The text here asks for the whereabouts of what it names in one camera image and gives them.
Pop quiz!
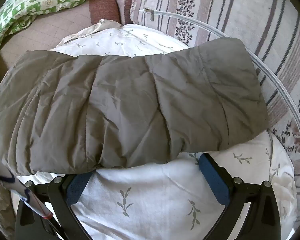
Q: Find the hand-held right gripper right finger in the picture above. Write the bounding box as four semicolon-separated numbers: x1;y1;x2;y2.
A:
199;153;282;240

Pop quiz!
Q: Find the striped floral cushion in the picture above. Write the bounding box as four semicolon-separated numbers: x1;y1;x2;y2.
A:
130;0;300;230

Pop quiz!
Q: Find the white leaf-print quilt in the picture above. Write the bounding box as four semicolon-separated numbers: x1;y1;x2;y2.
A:
50;22;297;240

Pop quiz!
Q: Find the green white checkered pillow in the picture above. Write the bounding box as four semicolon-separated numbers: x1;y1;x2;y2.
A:
0;0;119;60

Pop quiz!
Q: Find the olive puffer jacket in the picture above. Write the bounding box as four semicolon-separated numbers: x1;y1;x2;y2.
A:
0;37;270;177

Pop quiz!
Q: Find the white printed tube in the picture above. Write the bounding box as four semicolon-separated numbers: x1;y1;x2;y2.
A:
0;151;54;220

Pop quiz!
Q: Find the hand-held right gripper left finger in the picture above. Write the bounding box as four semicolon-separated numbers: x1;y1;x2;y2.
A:
15;172;94;240

